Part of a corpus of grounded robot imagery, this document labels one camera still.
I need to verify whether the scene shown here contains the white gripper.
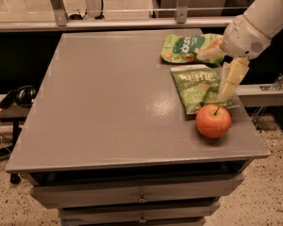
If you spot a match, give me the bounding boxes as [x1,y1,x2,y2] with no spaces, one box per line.
[196,15,271,102]

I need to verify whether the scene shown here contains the green jalapeno kettle chip bag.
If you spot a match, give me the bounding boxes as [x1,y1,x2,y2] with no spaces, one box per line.
[171,64,238,115]

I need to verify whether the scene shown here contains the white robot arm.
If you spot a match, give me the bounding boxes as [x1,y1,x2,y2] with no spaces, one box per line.
[197,0,283,102]

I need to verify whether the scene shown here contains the green snack bag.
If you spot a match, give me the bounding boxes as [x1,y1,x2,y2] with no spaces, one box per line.
[160,34,225,64]

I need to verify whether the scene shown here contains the red apple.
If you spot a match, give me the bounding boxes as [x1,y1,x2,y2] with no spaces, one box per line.
[195,105,232,138]

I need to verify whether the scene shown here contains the grey lower drawer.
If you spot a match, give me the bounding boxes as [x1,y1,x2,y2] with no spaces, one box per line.
[58,202,220,226]

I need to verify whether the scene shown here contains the grey drawer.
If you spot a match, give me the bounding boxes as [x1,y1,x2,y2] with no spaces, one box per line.
[58,202,220,226]
[30,173,244,208]

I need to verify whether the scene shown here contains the black headphones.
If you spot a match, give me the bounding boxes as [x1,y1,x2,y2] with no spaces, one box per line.
[0,86,37,109]

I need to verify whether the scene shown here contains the grey top drawer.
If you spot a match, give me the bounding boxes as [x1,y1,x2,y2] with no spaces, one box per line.
[30,173,244,208]

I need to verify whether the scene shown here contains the metal window frame rail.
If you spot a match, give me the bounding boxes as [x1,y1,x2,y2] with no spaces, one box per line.
[0,0,283,33]

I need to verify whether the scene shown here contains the white cable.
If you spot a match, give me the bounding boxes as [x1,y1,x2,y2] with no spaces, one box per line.
[0,107,13,155]

